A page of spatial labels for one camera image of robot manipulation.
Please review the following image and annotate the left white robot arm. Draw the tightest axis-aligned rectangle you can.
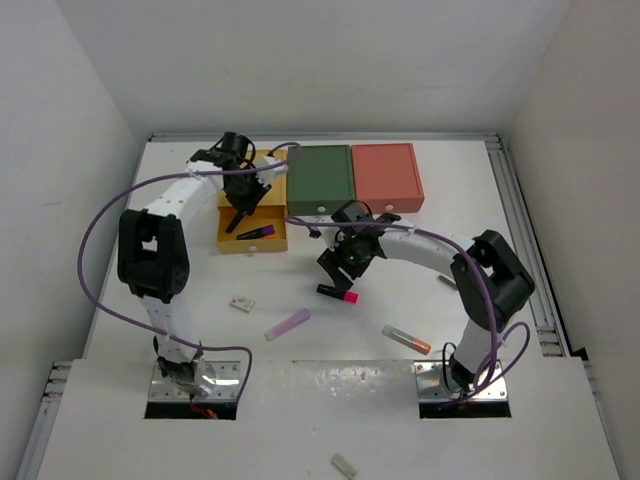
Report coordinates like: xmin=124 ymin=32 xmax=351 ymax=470
xmin=117 ymin=132 xmax=287 ymax=398

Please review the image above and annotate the red drawer box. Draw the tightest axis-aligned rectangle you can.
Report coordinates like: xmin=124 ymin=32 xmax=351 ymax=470
xmin=351 ymin=143 xmax=425 ymax=214

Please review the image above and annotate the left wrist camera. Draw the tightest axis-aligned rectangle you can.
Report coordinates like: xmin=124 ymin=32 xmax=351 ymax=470
xmin=254 ymin=155 xmax=288 ymax=186

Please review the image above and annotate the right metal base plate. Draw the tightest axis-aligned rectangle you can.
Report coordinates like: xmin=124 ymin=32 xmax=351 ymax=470
xmin=414 ymin=360 xmax=508 ymax=404

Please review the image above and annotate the lilac glue stick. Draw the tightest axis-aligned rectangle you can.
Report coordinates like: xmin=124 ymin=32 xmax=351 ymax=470
xmin=264 ymin=309 xmax=311 ymax=341

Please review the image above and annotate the pink highlighter marker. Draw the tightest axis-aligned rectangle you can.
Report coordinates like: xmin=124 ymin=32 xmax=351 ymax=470
xmin=316 ymin=284 xmax=359 ymax=305

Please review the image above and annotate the yellow drawer box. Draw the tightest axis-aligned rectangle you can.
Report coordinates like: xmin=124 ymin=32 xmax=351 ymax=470
xmin=216 ymin=176 xmax=288 ymax=255

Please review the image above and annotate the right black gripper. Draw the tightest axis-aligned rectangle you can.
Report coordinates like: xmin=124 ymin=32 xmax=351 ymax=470
xmin=318 ymin=233 xmax=374 ymax=290

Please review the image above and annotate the orange capped glue stick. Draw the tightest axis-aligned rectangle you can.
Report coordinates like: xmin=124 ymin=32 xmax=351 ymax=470
xmin=381 ymin=325 xmax=431 ymax=355

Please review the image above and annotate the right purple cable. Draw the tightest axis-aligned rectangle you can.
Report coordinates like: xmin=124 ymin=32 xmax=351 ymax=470
xmin=284 ymin=215 xmax=531 ymax=404

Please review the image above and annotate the metal base plate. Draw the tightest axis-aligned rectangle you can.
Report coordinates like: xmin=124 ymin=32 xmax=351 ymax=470
xmin=414 ymin=360 xmax=508 ymax=404
xmin=147 ymin=360 xmax=241 ymax=403

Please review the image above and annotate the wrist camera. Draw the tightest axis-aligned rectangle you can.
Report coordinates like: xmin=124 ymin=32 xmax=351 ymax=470
xmin=320 ymin=227 xmax=348 ymax=251
xmin=254 ymin=155 xmax=288 ymax=186

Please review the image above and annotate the purple highlighter marker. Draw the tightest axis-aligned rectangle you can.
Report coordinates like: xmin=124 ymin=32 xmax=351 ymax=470
xmin=236 ymin=224 xmax=275 ymax=241

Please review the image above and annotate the green drawer box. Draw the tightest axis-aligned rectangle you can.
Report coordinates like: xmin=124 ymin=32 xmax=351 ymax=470
xmin=287 ymin=145 xmax=356 ymax=216

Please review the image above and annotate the small white eraser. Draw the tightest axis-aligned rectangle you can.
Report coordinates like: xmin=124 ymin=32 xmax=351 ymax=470
xmin=331 ymin=453 xmax=358 ymax=480

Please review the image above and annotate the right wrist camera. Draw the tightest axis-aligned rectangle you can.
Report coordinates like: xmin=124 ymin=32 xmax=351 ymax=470
xmin=320 ymin=227 xmax=348 ymax=251

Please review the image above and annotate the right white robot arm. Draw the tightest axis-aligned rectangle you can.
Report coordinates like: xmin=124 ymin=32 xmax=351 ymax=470
xmin=310 ymin=201 xmax=535 ymax=392

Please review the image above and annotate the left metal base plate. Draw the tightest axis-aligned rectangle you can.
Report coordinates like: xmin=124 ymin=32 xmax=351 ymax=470
xmin=147 ymin=360 xmax=241 ymax=403

